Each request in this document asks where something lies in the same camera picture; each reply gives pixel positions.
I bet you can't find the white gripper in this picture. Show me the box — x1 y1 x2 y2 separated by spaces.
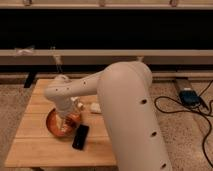
56 107 75 119

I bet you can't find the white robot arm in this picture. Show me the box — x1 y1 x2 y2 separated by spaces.
44 61 172 171

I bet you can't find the small white crumpled object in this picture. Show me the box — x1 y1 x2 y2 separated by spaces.
90 103 101 114

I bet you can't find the black rectangular remote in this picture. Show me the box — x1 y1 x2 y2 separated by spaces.
72 125 89 150

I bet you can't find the blue power adapter box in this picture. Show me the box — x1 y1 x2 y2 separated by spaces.
179 89 200 107

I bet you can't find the lower wooden rail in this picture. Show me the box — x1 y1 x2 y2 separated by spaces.
0 49 213 65

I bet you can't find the wooden rail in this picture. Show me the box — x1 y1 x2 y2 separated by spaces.
0 0 213 10
0 49 213 65

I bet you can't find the upper wooden rail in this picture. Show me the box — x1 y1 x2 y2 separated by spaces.
0 0 213 10

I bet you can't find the black cable on floor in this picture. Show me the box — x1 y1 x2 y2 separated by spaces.
153 79 213 169

